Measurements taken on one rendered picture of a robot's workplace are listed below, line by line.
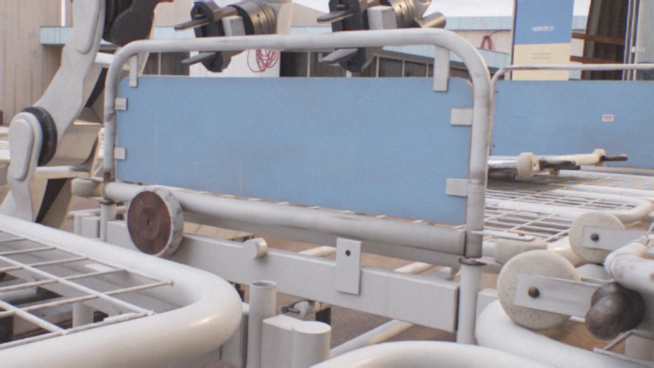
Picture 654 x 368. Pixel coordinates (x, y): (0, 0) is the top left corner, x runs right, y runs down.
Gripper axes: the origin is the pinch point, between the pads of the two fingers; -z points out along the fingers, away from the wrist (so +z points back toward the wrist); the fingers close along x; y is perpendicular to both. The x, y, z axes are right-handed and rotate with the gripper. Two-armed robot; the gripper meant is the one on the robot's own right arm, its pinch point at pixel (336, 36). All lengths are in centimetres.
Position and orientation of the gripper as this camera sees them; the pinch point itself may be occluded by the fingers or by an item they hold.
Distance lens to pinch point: 99.2
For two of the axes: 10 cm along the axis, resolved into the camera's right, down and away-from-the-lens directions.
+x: 1.5, 9.2, 3.6
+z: 5.4, -3.8, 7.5
